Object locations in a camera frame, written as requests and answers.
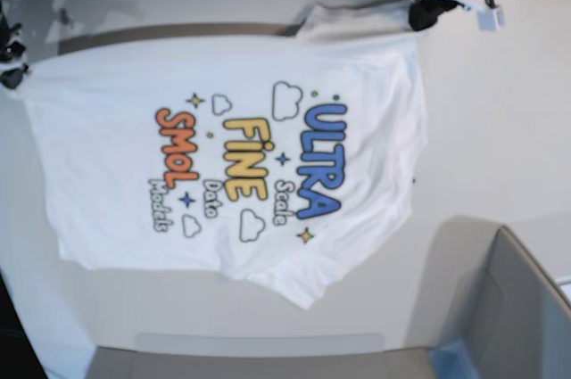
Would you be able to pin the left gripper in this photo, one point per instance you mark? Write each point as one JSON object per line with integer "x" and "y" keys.
{"x": 424, "y": 14}

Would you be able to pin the white printed t-shirt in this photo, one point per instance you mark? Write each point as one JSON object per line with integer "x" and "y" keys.
{"x": 282, "y": 161}

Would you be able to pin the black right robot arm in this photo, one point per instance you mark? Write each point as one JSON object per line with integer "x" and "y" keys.
{"x": 14, "y": 67}

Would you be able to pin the grey storage bin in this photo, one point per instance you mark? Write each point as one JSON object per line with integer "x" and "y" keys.
{"x": 511, "y": 320}

